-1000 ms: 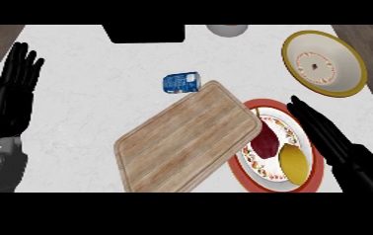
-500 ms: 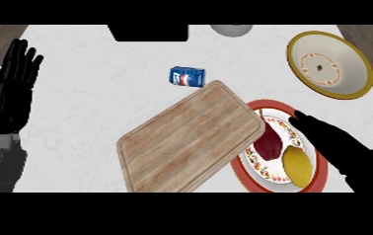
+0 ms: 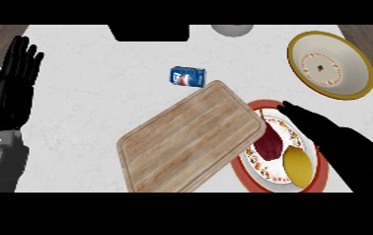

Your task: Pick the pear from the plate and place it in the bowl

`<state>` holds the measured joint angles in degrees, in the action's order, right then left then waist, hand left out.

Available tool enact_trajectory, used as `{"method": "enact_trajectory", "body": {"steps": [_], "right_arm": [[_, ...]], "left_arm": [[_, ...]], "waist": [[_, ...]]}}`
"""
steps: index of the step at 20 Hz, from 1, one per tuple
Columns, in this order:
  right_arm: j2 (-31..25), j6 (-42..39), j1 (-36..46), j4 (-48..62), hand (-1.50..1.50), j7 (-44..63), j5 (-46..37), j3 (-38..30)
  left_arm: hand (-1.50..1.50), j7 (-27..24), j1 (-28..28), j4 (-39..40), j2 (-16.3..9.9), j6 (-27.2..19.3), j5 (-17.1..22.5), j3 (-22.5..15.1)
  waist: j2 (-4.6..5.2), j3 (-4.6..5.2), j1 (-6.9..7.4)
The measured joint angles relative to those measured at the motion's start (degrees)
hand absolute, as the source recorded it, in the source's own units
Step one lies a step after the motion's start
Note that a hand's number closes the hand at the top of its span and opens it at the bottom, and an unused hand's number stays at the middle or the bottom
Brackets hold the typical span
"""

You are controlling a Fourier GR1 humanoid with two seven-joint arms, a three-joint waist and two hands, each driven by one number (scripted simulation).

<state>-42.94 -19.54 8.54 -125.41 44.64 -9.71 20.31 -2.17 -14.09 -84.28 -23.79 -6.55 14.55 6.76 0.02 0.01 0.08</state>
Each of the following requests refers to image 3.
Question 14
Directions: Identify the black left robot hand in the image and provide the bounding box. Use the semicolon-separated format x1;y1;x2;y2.
0;35;46;131

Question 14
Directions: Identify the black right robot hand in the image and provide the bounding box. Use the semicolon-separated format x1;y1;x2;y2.
276;100;373;194

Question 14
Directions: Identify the dark red pear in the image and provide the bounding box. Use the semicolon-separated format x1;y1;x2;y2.
254;123;285;161

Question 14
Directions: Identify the red rimmed patterned plate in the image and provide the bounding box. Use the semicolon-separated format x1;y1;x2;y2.
229;99;330;194

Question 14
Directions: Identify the yellow rimmed white bowl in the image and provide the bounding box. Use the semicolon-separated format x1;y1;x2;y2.
288;31;373;101

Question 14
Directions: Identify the yellow fruit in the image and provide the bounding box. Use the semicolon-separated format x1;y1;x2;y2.
283;145;314;190

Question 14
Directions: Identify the wooden cutting board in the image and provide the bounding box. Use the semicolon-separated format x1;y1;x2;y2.
117;79;268;194

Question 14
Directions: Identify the black appliance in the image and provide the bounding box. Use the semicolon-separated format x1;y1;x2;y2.
106;25;190;42

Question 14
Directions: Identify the blue soda can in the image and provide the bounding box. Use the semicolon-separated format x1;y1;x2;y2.
170;65;207;89

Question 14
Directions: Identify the grey round object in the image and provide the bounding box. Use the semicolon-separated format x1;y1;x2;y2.
209;25;255;38

